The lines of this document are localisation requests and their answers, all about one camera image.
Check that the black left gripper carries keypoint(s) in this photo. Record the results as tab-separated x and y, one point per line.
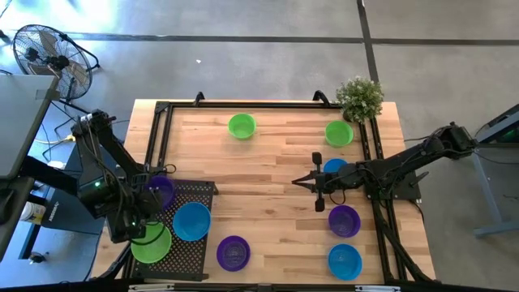
134	211

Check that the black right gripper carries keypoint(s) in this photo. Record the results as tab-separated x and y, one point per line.
336	180

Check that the blue plastic mini bowl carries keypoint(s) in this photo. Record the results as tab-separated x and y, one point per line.
345	262
334	164
191	222

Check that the purple plastic mini bowl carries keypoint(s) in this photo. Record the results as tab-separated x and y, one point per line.
344	221
168	190
233	253

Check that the green plastic mini bowl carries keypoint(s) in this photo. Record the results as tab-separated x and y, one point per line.
339	134
242	126
156	251

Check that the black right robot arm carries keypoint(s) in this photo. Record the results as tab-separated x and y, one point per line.
405	162

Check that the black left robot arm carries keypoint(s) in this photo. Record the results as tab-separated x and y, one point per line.
109	146

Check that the black computer case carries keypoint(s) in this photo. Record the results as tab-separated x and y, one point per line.
61	211

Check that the black perforated metal shelf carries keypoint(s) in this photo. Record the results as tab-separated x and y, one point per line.
190	259

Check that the white label strip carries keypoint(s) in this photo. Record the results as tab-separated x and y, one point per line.
377	288
152	288

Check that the artificial potted green plant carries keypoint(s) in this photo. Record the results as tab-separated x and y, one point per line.
359	99

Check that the yellow power plug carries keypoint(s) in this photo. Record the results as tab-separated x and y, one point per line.
71	138

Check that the white round container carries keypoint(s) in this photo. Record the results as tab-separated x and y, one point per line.
32	211

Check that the grey standing desk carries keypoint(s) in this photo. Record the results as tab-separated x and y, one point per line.
20	121

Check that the black floor fan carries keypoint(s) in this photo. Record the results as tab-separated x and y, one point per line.
57	63

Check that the black aluminium table frame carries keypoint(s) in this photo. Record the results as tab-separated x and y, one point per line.
251	104

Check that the blue grey desk frame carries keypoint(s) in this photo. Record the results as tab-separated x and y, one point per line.
488	194

